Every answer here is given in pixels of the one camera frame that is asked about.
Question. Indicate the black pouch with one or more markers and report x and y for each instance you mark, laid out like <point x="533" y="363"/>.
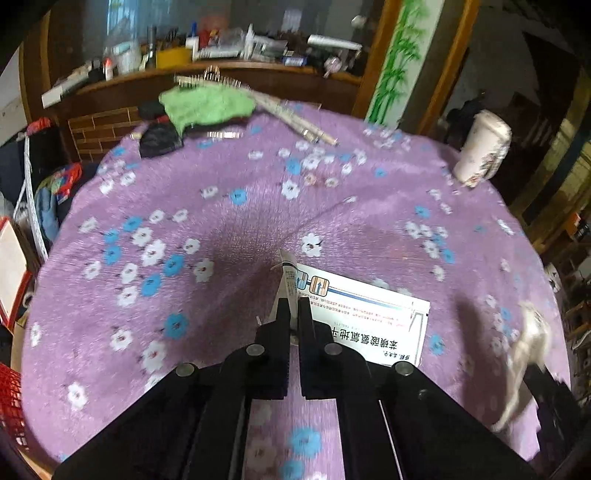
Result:
<point x="159" y="138"/>

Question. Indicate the bamboo painted pillar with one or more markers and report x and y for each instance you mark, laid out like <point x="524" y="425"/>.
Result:
<point x="397" y="69"/>

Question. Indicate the green cloth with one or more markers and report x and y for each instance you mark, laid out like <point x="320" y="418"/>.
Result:
<point x="203" y="104"/>

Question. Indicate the white bucket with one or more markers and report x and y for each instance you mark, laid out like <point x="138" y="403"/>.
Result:
<point x="552" y="277"/>

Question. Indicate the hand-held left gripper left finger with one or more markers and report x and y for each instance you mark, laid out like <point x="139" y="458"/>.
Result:
<point x="277" y="360"/>

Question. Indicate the white cartoon tumbler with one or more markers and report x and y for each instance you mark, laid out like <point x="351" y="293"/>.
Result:
<point x="482" y="147"/>

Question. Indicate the red mesh basket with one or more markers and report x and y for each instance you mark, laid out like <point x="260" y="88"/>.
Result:
<point x="11" y="406"/>

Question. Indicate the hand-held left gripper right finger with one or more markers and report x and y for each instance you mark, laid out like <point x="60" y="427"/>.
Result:
<point x="307" y="360"/>

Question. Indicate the white plastic bag scrap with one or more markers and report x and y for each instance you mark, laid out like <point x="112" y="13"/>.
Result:
<point x="526" y="350"/>

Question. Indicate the colourful red packet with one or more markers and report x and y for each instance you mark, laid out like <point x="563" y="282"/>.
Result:
<point x="64" y="177"/>

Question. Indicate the pale thin rods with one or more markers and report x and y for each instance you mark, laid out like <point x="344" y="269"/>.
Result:
<point x="295" y="119"/>

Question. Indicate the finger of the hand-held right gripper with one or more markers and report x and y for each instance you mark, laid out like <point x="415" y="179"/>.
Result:
<point x="538" y="383"/>

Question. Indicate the white medicine box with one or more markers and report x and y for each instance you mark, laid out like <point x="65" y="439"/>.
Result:
<point x="369" y="314"/>

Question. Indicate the white box red trim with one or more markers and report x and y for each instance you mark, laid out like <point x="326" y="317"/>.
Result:
<point x="11" y="272"/>

